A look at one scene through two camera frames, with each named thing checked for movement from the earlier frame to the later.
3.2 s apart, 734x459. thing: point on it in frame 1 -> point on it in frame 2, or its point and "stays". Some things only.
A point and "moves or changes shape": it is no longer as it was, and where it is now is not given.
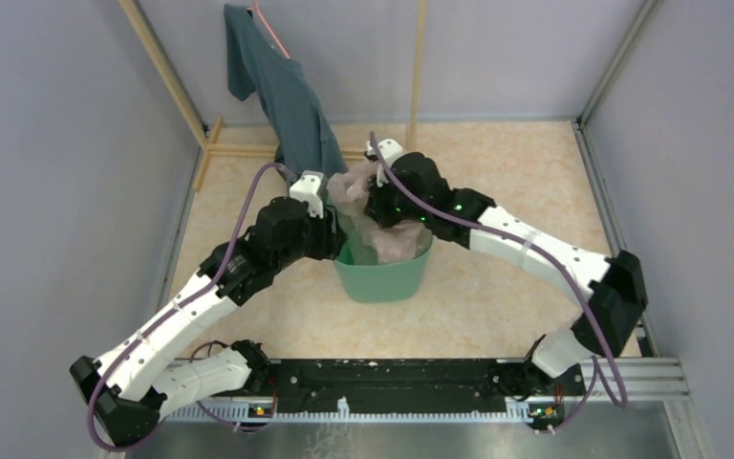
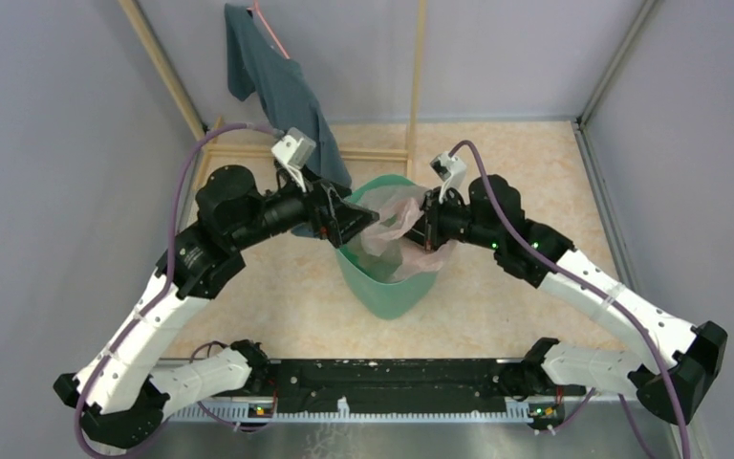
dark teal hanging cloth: x=306 y=139 stays
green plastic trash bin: x=377 y=283 moves or changes shape
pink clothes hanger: x=256 y=8 stays
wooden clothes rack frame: x=206 y=135 stays
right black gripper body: x=390 y=205 -> x=444 y=221
